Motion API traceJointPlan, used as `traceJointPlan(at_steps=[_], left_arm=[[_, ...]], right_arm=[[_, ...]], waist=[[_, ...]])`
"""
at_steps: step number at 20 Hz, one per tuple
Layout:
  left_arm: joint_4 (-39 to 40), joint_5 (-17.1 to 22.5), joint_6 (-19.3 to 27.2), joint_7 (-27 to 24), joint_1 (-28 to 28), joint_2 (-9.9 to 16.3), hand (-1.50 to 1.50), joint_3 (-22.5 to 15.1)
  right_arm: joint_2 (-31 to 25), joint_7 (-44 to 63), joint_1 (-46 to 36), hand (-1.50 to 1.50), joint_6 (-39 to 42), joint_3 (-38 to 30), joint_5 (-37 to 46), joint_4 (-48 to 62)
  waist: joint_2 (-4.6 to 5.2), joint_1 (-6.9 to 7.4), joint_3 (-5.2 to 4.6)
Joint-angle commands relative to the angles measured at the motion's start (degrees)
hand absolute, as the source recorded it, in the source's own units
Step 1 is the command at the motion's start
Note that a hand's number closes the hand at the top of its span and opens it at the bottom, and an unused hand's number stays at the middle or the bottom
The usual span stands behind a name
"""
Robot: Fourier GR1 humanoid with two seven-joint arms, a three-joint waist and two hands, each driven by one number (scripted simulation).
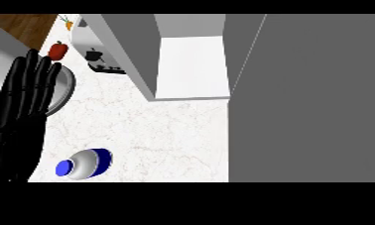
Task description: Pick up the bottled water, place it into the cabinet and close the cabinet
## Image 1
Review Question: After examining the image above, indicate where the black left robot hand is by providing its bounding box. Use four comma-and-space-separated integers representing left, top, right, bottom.
0, 48, 63, 183

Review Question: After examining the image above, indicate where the blue capped water bottle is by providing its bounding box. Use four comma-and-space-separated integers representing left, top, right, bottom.
54, 148, 113, 181

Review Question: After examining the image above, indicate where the grey open cabinet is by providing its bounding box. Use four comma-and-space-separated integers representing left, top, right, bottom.
81, 14, 268, 102

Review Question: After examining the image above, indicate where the large grey cabinet door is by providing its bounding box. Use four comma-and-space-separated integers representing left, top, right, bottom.
227, 14, 375, 183

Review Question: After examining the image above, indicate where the grey round plate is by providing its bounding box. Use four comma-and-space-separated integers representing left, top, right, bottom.
44, 63, 78, 117

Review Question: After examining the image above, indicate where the red bell pepper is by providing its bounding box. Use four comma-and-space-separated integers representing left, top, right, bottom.
47, 41, 71, 61

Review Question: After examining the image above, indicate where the orange carrot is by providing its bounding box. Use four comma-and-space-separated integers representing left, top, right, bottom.
59, 14, 75, 32

